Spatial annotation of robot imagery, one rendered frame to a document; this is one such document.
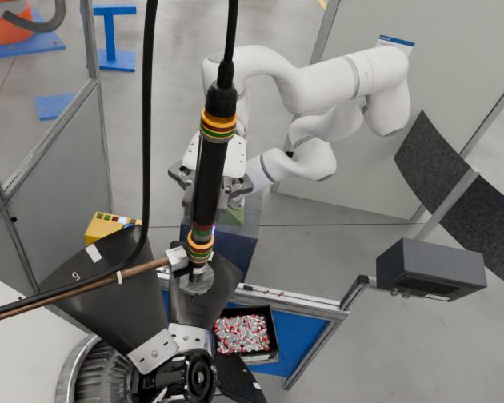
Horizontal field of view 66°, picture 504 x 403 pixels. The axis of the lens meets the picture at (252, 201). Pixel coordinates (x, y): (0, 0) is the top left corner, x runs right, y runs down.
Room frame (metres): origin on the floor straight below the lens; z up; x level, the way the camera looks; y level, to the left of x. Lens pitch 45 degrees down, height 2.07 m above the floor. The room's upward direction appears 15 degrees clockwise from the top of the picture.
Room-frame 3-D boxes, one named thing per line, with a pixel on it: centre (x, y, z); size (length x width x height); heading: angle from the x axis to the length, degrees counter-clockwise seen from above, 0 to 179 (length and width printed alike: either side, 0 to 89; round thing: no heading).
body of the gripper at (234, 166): (0.49, 0.08, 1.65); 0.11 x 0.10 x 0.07; 6
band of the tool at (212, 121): (0.39, 0.06, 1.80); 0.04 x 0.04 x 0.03
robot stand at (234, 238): (1.08, 0.10, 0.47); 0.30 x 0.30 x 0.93; 6
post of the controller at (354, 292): (0.79, -0.43, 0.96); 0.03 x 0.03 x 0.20; 5
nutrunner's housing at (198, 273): (0.39, 0.06, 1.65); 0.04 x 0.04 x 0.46
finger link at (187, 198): (0.40, 0.10, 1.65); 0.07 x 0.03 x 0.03; 6
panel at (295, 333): (0.75, 0.00, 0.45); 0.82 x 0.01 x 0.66; 95
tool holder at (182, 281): (0.38, 0.07, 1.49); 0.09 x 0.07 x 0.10; 130
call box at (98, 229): (0.72, 0.39, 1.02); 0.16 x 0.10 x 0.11; 95
